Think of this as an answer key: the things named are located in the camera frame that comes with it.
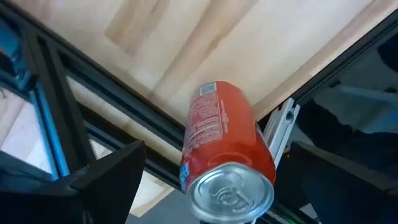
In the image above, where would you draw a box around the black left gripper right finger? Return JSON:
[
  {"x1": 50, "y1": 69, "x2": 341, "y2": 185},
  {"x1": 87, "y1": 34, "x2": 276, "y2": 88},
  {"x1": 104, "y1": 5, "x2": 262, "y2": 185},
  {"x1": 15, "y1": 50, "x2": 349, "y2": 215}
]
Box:
[{"x1": 275, "y1": 141, "x2": 398, "y2": 224}]

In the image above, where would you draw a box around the red Fanta soda can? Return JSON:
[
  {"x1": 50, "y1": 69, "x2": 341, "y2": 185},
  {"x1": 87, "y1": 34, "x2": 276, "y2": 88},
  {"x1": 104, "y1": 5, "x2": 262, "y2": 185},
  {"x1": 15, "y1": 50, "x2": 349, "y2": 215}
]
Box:
[{"x1": 179, "y1": 80, "x2": 277, "y2": 224}]

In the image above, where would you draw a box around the silver aluminium bracket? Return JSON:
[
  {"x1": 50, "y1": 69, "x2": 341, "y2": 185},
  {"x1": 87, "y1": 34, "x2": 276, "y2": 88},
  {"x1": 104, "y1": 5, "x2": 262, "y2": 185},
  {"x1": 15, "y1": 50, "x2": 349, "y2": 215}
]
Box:
[{"x1": 260, "y1": 97, "x2": 301, "y2": 169}]

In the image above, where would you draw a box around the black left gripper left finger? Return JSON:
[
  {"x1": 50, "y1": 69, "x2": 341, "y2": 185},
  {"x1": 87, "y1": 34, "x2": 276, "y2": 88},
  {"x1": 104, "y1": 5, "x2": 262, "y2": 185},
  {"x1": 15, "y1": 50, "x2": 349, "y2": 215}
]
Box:
[{"x1": 0, "y1": 141, "x2": 147, "y2": 224}]

